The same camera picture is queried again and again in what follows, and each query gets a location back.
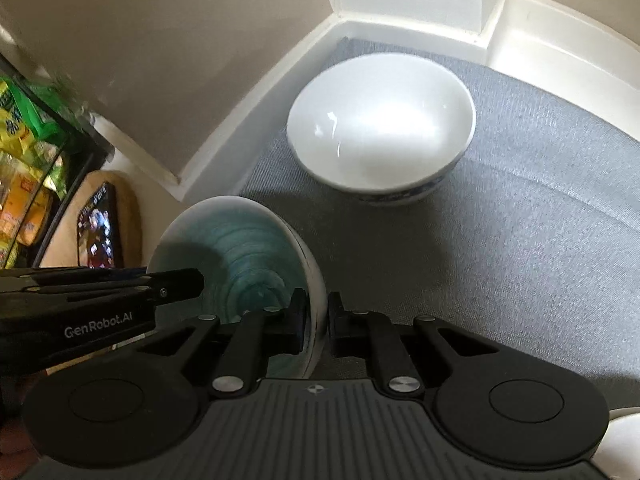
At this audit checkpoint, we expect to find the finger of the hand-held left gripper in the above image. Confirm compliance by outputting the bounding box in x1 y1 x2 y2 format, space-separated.
0 268 148 289
0 267 205 311

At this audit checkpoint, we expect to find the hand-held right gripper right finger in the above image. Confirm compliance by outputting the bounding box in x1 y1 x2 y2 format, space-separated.
327 291 503 398

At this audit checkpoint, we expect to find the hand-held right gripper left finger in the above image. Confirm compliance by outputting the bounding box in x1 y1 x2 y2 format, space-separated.
120 287 311 398

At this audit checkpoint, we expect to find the teal swirl glazed bowl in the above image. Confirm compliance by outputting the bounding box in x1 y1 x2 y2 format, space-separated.
146 195 328 381

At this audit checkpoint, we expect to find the white bowl blue patterned outside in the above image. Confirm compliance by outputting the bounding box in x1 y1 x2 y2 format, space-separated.
286 56 476 207

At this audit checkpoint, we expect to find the large white floral plate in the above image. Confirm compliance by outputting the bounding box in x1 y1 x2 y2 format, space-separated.
606 407 640 480

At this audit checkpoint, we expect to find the black smartphone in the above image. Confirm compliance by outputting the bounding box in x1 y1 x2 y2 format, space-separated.
76 182 124 269

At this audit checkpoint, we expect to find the wooden cutting board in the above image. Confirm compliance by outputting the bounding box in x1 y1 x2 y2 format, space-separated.
37 170 143 271

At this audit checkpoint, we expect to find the oil bottle with yellow label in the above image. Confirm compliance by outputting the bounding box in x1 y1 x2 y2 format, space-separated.
0 155 56 263

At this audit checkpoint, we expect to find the green snack packet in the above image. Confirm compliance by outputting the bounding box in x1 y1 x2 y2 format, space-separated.
0 75 96 201

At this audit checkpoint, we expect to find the grey fabric mat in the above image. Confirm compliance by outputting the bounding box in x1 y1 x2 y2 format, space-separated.
240 36 640 411

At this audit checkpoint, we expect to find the black wire spice rack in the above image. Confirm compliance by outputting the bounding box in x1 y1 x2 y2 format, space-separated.
0 52 113 268

